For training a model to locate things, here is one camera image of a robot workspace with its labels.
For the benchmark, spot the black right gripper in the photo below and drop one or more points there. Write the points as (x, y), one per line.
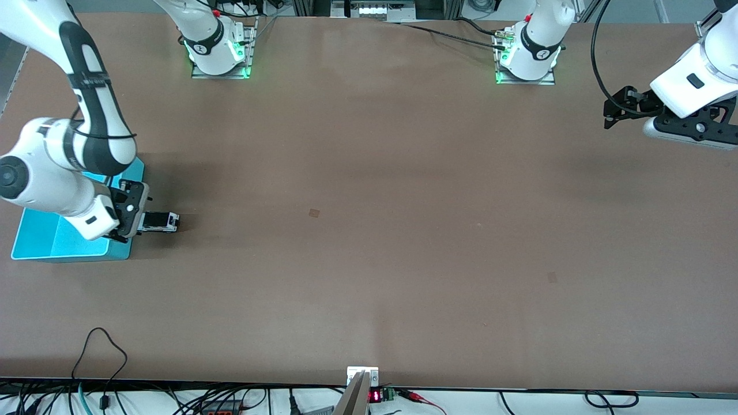
(154, 220)

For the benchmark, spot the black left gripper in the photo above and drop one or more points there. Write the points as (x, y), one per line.
(642, 104)

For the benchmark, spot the white jeep toy black roof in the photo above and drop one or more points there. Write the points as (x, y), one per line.
(172, 221)

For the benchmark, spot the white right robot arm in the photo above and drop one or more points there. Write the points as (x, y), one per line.
(34, 184)

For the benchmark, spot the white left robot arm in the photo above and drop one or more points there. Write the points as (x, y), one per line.
(692, 86)

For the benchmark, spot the cyan plastic bin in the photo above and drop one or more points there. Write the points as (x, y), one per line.
(57, 245)

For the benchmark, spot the lit control box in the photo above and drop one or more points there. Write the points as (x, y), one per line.
(375, 10)

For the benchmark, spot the red digit display module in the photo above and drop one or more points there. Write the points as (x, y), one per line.
(377, 396)

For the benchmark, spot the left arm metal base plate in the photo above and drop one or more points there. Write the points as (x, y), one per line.
(545, 82)

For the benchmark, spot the aluminium corner bracket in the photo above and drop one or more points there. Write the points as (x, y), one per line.
(702, 29)

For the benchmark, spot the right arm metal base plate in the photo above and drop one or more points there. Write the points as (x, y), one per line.
(252, 46)

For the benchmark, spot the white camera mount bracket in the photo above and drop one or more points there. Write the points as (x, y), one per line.
(363, 372)

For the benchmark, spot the grey aluminium camera bar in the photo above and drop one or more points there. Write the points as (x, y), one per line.
(354, 400)

